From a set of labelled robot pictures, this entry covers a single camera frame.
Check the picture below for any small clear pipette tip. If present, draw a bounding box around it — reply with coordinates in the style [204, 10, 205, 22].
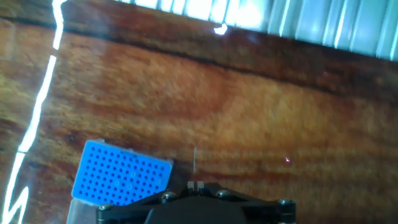
[193, 146, 198, 183]

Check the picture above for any blue pipette tip holder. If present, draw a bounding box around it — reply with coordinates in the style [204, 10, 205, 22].
[71, 139, 174, 207]

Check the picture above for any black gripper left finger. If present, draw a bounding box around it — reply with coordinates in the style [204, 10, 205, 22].
[95, 181, 197, 224]

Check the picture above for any clear plastic box lid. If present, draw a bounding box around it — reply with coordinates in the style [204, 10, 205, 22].
[66, 198, 101, 224]

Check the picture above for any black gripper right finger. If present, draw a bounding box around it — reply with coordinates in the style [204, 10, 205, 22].
[197, 181, 297, 224]

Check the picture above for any large glossy wooden board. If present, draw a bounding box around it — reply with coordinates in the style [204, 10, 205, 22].
[0, 0, 398, 224]

